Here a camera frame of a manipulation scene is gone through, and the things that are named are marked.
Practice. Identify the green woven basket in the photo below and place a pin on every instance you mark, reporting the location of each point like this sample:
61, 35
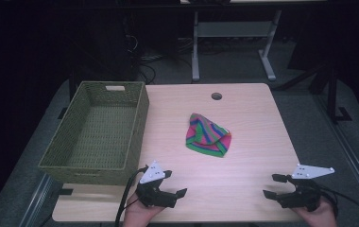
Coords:
102, 138

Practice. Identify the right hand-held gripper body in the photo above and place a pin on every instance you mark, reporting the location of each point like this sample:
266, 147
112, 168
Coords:
303, 195

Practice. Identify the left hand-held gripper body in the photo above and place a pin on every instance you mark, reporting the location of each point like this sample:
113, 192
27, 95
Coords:
155, 195

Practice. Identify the grey metal desk frame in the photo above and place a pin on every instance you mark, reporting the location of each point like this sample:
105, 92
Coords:
231, 30

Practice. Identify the striped knitted pet sweater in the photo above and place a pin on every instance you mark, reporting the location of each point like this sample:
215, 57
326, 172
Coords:
206, 135

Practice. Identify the black floor stand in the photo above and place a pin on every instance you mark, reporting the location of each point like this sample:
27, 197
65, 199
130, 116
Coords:
332, 94

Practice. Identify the person's left hand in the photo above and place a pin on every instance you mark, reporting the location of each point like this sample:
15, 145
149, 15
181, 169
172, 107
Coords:
136, 216

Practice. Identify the person's right hand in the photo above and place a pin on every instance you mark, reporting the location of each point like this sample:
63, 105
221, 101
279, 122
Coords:
321, 217

